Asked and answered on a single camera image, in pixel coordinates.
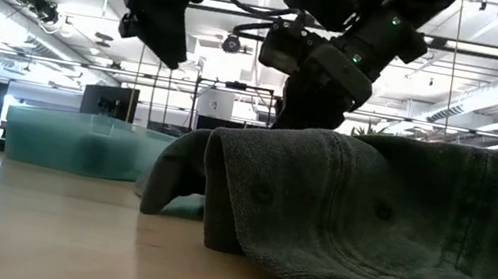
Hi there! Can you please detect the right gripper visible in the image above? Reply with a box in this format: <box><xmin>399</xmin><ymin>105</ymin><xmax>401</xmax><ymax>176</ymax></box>
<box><xmin>270</xmin><ymin>33</ymin><xmax>382</xmax><ymax>146</ymax></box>

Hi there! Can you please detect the large grey-green cap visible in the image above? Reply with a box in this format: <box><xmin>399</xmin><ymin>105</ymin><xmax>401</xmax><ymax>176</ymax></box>
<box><xmin>182</xmin><ymin>98</ymin><xmax>498</xmax><ymax>279</ymax></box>

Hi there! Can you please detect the green potted plant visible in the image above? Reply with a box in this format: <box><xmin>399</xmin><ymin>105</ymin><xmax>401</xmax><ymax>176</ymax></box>
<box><xmin>350</xmin><ymin>119</ymin><xmax>380</xmax><ymax>142</ymax></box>

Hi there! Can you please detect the round black ceiling lamp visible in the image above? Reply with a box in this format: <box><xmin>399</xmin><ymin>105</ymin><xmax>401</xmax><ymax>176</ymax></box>
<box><xmin>220</xmin><ymin>32</ymin><xmax>244</xmax><ymax>57</ymax></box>

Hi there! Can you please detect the dark wide screen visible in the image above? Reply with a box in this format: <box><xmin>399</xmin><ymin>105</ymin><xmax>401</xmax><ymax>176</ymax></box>
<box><xmin>195</xmin><ymin>114</ymin><xmax>277</xmax><ymax>144</ymax></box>

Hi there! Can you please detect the white box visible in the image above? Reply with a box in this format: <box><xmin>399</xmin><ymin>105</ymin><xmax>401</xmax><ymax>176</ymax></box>
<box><xmin>194</xmin><ymin>86</ymin><xmax>238</xmax><ymax>122</ymax></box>

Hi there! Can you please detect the teal translucent plastic bin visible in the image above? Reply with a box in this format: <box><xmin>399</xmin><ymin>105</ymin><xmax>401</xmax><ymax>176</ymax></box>
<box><xmin>0</xmin><ymin>99</ymin><xmax>219</xmax><ymax>223</ymax></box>

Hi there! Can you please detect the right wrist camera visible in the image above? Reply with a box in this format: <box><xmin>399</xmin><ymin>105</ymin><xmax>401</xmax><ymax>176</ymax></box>
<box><xmin>255</xmin><ymin>14</ymin><xmax>331</xmax><ymax>83</ymax></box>

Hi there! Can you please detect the black metal frame stand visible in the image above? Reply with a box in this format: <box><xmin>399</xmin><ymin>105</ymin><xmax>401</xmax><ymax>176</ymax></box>
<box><xmin>187</xmin><ymin>74</ymin><xmax>278</xmax><ymax>142</ymax></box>

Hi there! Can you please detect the black ceiling camera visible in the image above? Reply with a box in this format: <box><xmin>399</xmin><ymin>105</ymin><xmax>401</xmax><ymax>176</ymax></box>
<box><xmin>9</xmin><ymin>0</ymin><xmax>63</xmax><ymax>27</ymax></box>

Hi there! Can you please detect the thin black horizontal rail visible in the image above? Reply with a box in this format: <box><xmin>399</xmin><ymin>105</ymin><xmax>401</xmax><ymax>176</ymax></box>
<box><xmin>0</xmin><ymin>47</ymin><xmax>498</xmax><ymax>142</ymax></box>

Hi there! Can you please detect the thin vertical cable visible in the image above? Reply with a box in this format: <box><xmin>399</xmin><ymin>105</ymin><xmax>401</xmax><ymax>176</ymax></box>
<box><xmin>437</xmin><ymin>0</ymin><xmax>469</xmax><ymax>138</ymax></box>

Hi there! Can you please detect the black overhead frame beam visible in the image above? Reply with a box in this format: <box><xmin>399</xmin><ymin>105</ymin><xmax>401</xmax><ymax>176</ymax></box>
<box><xmin>139</xmin><ymin>0</ymin><xmax>498</xmax><ymax>60</ymax></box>

